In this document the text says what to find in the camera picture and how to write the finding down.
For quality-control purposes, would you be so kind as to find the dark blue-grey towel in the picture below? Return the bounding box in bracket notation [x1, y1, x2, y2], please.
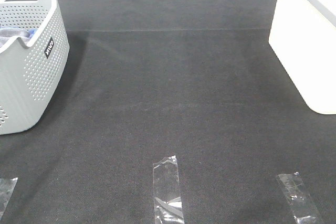
[1, 27, 31, 47]

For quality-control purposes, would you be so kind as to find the black fabric table cover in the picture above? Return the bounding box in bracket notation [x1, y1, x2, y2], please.
[1, 0, 335, 223]

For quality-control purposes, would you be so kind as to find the middle clear tape strip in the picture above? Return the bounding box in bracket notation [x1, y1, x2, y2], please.
[153, 156, 185, 223]

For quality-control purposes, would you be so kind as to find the clear tape strip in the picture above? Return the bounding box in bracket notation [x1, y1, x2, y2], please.
[153, 156, 185, 223]
[276, 172, 324, 224]
[0, 178, 18, 218]

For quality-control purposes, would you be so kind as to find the grey perforated laundry basket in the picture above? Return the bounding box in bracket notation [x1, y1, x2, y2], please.
[1, 0, 70, 135]

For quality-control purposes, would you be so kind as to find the white plastic storage box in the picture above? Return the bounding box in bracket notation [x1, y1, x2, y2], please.
[269, 0, 335, 114]

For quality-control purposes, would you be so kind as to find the light blue cloth in basket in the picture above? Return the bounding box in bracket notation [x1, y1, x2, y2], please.
[28, 28, 37, 39]

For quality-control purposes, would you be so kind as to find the right clear tape strip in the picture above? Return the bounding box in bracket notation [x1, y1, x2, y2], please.
[276, 172, 324, 224]

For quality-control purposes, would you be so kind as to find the left clear tape strip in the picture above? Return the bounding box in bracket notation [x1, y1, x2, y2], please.
[0, 178, 18, 218]

